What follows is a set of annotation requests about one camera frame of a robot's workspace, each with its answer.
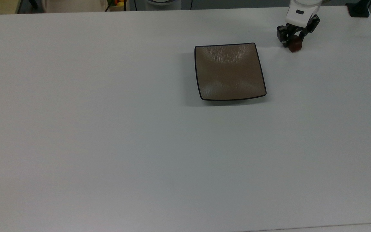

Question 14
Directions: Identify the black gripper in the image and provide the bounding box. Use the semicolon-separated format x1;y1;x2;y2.
276;14;321;49

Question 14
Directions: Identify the small round brown food item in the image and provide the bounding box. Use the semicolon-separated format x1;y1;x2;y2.
287;35;303;53

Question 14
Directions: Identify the square brown ceramic plate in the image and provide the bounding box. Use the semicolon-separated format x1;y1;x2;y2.
194;42;267;102

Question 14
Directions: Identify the round white grey base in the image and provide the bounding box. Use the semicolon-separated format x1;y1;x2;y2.
144;0;183;6

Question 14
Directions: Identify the black stand base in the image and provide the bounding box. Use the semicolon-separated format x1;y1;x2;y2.
346;0;371;18

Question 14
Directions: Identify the box of colourful fruit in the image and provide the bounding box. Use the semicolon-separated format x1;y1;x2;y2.
106;0;127;12

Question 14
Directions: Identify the beige cloth object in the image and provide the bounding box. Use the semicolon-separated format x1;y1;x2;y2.
41;0;109;14

